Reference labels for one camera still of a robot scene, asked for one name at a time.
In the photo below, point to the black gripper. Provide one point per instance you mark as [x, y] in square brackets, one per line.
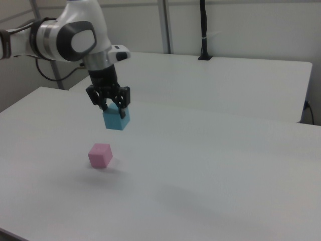
[104, 77]

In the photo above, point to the blue foam cube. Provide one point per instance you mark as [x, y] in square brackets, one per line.
[115, 121]

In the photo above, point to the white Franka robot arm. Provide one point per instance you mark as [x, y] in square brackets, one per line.
[75, 35]

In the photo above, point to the pink foam cube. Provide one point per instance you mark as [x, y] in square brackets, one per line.
[99, 155]

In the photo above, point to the white desk with side panel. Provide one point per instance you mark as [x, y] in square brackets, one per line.
[213, 82]

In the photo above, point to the grey wall partition post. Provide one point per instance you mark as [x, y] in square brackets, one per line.
[166, 25]

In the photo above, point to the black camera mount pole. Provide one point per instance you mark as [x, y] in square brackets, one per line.
[204, 30]

